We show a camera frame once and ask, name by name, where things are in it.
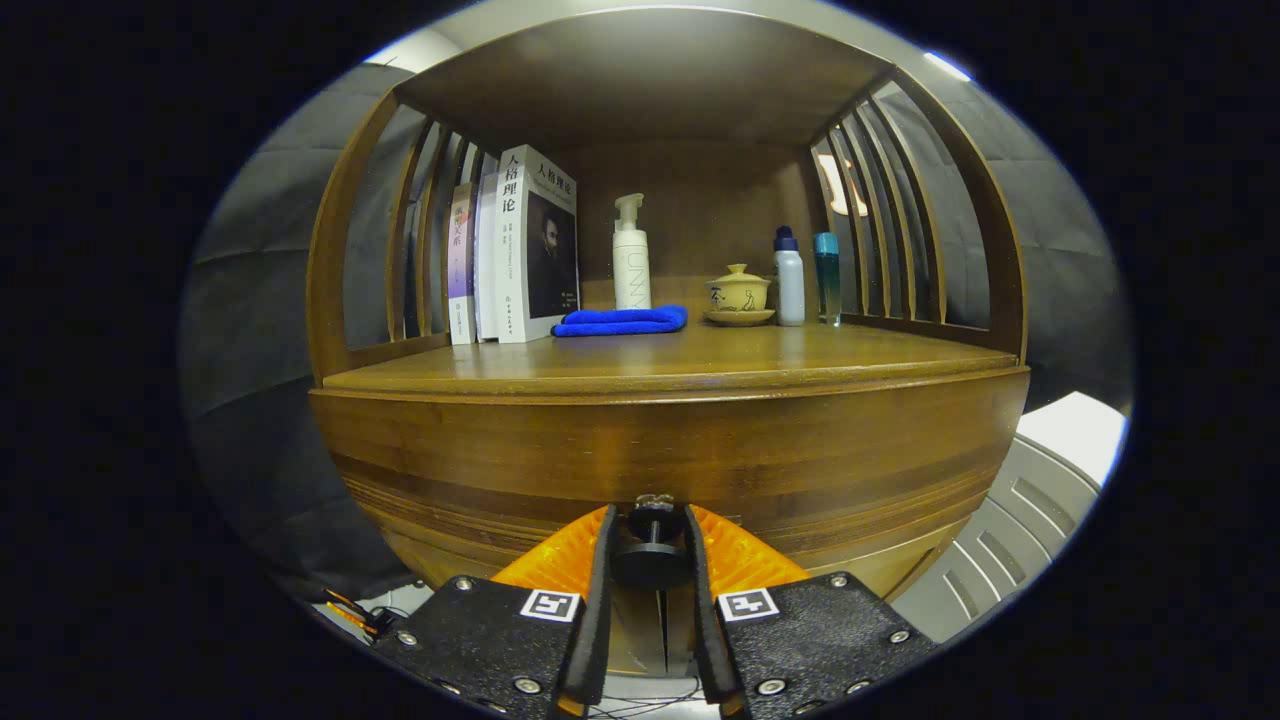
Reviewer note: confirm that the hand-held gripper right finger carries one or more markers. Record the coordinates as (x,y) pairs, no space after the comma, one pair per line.
(705,620)

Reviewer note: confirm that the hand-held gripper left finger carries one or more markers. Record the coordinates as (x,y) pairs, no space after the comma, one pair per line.
(598,620)

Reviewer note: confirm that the black round drawer knob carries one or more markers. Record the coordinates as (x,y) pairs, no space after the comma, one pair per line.
(650,565)

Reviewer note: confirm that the brown wooden drawer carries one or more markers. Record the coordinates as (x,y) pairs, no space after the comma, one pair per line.
(600,450)

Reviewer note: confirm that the wooden countertop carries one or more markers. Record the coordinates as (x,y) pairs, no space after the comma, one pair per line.
(700,355)

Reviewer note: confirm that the grey filing cabinet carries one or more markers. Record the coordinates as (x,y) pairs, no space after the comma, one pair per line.
(1040,500)

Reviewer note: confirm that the brown wooden cabinet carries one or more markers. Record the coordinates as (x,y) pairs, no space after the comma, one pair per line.
(700,200)

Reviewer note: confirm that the folded blue cloth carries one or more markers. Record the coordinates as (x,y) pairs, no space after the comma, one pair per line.
(620,321)

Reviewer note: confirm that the beige lidded teacup with saucer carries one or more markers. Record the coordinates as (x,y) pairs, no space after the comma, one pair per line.
(740,293)

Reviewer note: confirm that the white bottle with blue cap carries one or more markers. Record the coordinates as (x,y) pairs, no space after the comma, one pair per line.
(790,285)

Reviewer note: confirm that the white pump bottle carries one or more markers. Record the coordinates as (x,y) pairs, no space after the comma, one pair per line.
(631,270)

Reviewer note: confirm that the teal glass bottle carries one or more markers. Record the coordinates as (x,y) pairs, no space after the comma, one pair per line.
(827,285)

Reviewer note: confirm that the thick white portrait book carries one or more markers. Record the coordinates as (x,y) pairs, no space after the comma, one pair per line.
(540,250)

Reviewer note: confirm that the thin purple book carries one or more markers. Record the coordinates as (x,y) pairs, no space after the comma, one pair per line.
(461,270)

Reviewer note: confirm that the thin white book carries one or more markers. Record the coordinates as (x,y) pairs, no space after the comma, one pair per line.
(486,260)

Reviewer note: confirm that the black backdrop cloth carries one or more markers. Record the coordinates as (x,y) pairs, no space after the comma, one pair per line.
(1070,260)
(250,300)

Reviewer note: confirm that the small ceiling light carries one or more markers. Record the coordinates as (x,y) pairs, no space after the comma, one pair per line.
(947,66)

